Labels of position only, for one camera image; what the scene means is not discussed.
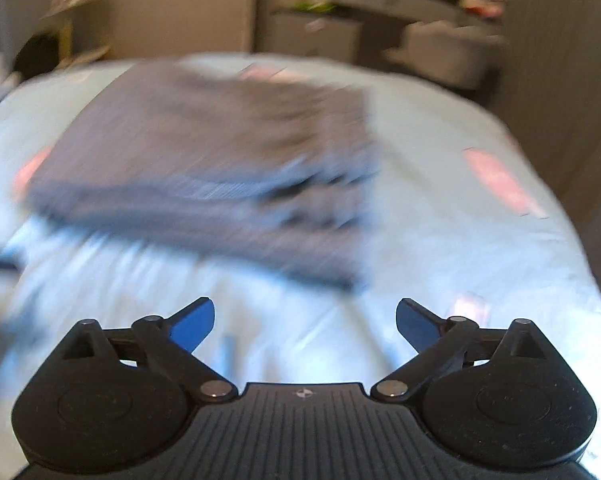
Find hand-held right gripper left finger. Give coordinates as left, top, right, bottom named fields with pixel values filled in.
left=60, top=296, right=238, bottom=403

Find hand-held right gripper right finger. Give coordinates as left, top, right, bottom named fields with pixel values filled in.
left=373, top=297, right=548, bottom=403

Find grey pants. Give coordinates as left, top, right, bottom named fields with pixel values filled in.
left=28, top=60, right=381, bottom=291

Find white pink printed bed sheet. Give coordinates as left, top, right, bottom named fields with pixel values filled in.
left=0, top=52, right=601, bottom=480

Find white storage box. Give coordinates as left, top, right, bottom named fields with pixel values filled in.
left=384, top=21, right=508, bottom=92

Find grey drawer cabinet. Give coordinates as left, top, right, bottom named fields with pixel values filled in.
left=269, top=10, right=363, bottom=66

